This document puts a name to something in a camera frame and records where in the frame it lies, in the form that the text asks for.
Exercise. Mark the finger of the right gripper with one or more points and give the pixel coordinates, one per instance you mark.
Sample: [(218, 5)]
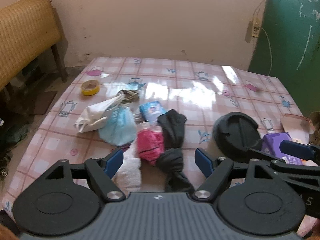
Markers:
[(306, 152)]

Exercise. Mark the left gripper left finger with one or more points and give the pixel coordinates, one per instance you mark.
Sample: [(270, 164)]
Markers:
[(100, 172)]

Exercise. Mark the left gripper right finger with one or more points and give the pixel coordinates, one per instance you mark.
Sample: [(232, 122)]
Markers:
[(217, 173)]

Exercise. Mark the white knitted sock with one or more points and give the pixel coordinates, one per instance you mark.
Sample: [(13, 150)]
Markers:
[(129, 178)]

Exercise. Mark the blue surgical mask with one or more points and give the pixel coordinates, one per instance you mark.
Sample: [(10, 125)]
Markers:
[(120, 128)]

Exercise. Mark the black sock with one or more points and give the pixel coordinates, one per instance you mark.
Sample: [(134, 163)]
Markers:
[(170, 162)]

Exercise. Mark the cardboard box tray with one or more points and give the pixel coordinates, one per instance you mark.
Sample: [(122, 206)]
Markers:
[(298, 127)]

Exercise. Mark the black round lid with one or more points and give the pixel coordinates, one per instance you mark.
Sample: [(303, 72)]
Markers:
[(235, 133)]

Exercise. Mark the white cloth bag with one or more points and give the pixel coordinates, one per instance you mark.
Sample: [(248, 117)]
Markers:
[(95, 116)]

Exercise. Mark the pink sock in bag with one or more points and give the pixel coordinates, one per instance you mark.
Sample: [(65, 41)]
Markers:
[(150, 142)]

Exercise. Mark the blue tissue pack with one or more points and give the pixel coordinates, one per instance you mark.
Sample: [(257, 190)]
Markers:
[(150, 111)]

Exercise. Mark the pink checkered tablecloth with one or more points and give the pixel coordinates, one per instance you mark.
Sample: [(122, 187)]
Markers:
[(50, 198)]

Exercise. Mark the yellow tape roll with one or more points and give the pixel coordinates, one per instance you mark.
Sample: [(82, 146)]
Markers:
[(90, 87)]

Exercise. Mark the woven rattan chair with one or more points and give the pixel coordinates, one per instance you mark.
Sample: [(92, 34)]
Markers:
[(28, 28)]

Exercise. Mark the key bundle with cord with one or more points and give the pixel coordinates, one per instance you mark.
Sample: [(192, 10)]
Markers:
[(128, 96)]

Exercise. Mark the wall power socket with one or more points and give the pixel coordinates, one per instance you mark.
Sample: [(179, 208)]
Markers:
[(253, 30)]

